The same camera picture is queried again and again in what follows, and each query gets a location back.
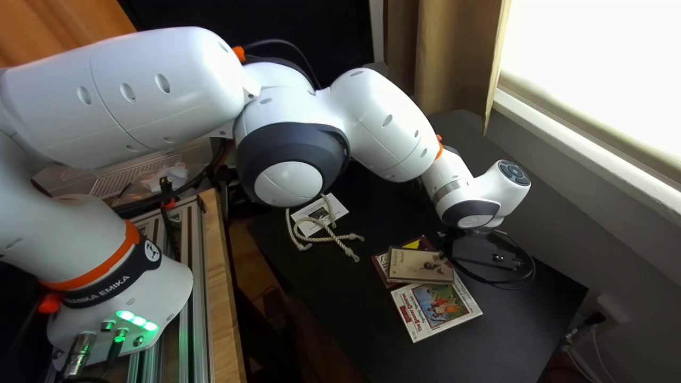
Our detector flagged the white knotted rope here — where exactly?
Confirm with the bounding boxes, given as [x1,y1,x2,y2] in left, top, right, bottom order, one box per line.
[282,205,366,264]

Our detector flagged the white window sill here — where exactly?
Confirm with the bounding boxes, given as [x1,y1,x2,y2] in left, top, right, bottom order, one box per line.
[491,78,681,222]

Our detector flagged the Shakespeare Macbeth paperback book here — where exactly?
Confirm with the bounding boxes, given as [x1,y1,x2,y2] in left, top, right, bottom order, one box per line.
[385,245,454,288]

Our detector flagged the aluminium frame rails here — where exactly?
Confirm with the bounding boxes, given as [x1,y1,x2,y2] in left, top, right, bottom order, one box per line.
[126,198,215,383]

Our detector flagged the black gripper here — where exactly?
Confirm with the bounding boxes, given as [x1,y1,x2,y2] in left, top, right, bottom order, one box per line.
[435,223,468,266]

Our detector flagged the James Joyce paperback book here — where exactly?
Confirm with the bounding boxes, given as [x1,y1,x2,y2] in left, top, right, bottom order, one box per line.
[373,251,399,289]

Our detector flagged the wooden robot platform board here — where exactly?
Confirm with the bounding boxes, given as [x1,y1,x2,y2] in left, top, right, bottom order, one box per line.
[197,187,246,383]

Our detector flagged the Boxcar Children paperback book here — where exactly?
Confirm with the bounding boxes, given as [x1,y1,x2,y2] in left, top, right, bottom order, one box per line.
[389,272,485,346]

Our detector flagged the black clamp with orange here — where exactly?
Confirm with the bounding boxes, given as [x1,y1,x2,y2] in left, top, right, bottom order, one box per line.
[154,175,180,236]

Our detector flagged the white book with photo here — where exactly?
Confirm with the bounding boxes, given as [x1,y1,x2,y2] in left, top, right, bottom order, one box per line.
[290,193,350,241]

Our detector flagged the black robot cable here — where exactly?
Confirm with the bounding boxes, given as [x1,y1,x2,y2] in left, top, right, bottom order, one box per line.
[445,230,537,288]

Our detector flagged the black flat screen television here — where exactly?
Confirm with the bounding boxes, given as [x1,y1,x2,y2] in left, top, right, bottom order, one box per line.
[118,0,389,73]

